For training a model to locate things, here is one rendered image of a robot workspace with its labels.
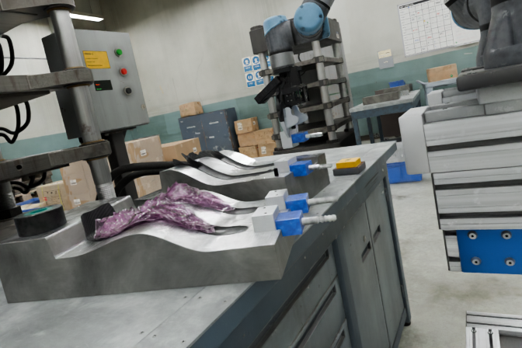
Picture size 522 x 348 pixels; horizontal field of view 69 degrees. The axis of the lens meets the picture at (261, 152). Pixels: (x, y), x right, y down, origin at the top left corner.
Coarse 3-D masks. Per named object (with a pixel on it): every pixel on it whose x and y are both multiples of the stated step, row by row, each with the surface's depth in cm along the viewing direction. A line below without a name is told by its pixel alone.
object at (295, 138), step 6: (282, 132) 119; (294, 132) 121; (300, 132) 120; (306, 132) 119; (282, 138) 120; (288, 138) 119; (294, 138) 118; (300, 138) 117; (306, 138) 119; (282, 144) 120; (288, 144) 119; (294, 144) 120
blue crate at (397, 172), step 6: (396, 162) 383; (402, 162) 381; (390, 168) 387; (396, 168) 384; (402, 168) 382; (390, 174) 388; (396, 174) 386; (402, 174) 383; (414, 174) 378; (420, 174) 378; (390, 180) 389; (396, 180) 387; (402, 180) 385; (408, 180) 382; (414, 180) 380
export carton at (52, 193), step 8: (48, 184) 558; (56, 184) 533; (40, 192) 545; (48, 192) 539; (56, 192) 533; (64, 192) 528; (40, 200) 548; (48, 200) 540; (56, 200) 534; (64, 200) 530; (64, 208) 533
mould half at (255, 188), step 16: (208, 160) 109; (240, 160) 114; (256, 160) 117; (320, 160) 102; (160, 176) 102; (176, 176) 99; (192, 176) 97; (208, 176) 99; (256, 176) 90; (272, 176) 86; (288, 176) 85; (304, 176) 93; (320, 176) 101; (160, 192) 113; (224, 192) 93; (240, 192) 90; (256, 192) 88; (288, 192) 84; (304, 192) 92
